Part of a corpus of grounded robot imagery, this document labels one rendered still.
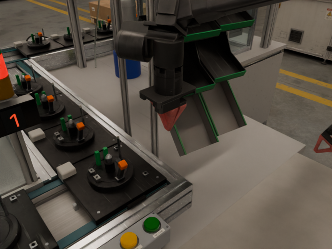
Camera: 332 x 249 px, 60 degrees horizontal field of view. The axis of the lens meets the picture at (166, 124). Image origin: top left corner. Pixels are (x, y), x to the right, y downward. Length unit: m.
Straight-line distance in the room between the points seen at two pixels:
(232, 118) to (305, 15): 3.84
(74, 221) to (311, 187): 0.78
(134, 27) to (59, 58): 1.44
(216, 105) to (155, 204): 0.43
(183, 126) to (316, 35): 3.99
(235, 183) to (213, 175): 0.08
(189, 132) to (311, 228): 0.46
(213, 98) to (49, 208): 0.65
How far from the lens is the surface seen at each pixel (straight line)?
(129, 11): 1.63
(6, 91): 0.76
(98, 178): 0.85
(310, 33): 4.82
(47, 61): 1.96
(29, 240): 0.81
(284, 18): 4.95
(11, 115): 0.78
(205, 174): 1.06
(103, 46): 2.10
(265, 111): 2.65
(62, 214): 0.91
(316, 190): 1.12
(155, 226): 0.76
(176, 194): 0.85
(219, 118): 1.05
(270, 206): 1.01
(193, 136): 0.96
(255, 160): 1.16
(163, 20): 0.52
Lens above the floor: 1.58
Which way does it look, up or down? 34 degrees down
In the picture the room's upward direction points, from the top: straight up
